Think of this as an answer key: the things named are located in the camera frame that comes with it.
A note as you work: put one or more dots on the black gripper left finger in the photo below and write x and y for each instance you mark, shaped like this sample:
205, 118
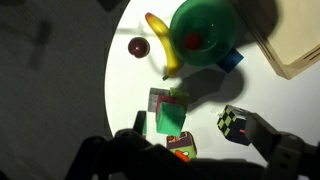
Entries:
140, 123

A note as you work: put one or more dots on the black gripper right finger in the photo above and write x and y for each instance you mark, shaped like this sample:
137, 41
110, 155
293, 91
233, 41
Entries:
282, 150

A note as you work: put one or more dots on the dark red plum toy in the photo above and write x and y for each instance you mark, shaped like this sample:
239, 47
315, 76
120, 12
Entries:
139, 47

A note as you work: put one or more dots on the yellow toy banana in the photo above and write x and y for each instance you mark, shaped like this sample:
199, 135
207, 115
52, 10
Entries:
161, 30

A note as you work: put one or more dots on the wooden tray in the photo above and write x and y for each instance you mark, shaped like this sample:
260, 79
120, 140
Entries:
286, 31

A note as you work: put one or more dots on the magenta soft cube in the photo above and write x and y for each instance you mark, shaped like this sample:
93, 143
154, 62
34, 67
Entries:
167, 99

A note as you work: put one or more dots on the grey white soft cube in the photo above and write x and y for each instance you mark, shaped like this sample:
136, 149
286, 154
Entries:
154, 93

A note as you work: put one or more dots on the purple orange picture cube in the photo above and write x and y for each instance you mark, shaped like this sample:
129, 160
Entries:
182, 146

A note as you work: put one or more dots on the yellow green soft cube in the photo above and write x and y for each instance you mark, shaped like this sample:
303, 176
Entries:
182, 96

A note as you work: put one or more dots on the black checkered cube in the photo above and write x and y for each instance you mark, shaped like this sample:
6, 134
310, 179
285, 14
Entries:
232, 122

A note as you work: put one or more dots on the small orange ball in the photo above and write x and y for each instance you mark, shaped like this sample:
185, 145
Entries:
193, 41

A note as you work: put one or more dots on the blue cube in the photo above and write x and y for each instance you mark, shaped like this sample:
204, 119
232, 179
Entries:
230, 61

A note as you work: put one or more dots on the green plastic bowl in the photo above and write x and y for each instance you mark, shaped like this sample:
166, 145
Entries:
214, 20

